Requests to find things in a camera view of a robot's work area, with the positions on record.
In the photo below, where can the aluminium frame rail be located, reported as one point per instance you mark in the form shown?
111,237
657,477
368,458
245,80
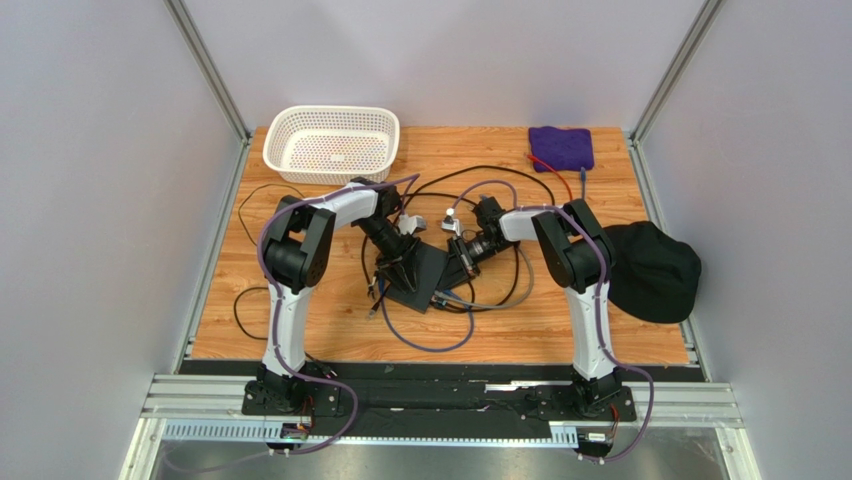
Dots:
208,408

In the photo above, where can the purple cloth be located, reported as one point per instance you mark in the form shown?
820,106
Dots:
562,149

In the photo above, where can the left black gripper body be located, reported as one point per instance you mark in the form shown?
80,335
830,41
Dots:
391,247

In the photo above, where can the white plastic basket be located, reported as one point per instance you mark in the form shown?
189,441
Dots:
331,145

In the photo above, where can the black bucket hat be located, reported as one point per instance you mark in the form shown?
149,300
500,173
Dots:
654,278

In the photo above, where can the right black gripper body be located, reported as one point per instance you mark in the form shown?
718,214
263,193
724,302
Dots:
462,252

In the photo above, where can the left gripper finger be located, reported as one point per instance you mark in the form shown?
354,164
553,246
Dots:
393,274
406,272

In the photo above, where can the black network switch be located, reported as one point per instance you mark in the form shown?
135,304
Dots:
432,277

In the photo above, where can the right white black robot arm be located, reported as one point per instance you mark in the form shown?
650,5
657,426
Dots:
579,257

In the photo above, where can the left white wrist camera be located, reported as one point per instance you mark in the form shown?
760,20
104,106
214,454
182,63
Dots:
411,224

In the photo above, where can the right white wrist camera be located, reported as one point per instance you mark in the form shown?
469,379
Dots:
451,224

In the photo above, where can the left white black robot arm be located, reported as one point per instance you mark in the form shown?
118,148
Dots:
293,252

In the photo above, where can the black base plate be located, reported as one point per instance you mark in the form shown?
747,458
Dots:
437,400

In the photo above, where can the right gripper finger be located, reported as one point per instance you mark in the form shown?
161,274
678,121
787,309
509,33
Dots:
461,269
457,252

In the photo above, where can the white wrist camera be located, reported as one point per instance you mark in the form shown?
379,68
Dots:
411,224
451,224

